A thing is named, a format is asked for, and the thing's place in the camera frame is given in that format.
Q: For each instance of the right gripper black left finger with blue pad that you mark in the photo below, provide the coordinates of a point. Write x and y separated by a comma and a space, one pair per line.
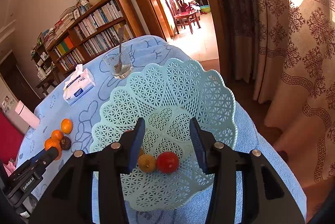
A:
68, 198

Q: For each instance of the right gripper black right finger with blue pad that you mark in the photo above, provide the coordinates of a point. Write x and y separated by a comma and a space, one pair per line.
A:
265, 197

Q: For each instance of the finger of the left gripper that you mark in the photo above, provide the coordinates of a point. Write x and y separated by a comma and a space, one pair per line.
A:
43, 158

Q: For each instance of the large orange front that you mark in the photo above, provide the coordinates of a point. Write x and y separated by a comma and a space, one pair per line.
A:
54, 145

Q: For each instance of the dark passion fruit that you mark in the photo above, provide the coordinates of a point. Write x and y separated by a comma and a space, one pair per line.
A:
65, 143

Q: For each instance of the red tomato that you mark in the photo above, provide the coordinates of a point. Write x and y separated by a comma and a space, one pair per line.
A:
167, 162

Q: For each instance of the pink cloth on bed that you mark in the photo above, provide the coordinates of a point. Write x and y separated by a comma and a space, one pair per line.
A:
10, 167

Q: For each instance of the blue patterned table cloth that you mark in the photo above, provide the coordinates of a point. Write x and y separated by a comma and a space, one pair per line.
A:
85, 114

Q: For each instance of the red headboard panel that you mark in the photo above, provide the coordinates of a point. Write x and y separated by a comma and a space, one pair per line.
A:
10, 140

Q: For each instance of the pink thermos bottle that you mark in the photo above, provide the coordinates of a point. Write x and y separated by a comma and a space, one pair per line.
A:
27, 115

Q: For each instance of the white tissue pack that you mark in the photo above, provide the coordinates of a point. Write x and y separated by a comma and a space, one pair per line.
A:
80, 82

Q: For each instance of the clear glass cup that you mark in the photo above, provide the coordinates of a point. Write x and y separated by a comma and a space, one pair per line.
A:
111, 59

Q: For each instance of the light blue lattice fruit basket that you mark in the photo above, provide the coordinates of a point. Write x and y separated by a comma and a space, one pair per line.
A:
167, 97

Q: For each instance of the metal spoon in glass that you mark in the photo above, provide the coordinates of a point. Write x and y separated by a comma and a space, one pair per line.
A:
119, 51

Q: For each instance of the wooden bookshelf with books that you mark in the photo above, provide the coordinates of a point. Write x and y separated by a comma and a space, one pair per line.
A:
79, 39

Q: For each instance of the patterned beige curtain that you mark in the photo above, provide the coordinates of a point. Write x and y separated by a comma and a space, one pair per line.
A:
287, 48

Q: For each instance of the red wooden chair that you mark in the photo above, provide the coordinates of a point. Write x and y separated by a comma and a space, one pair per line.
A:
182, 15

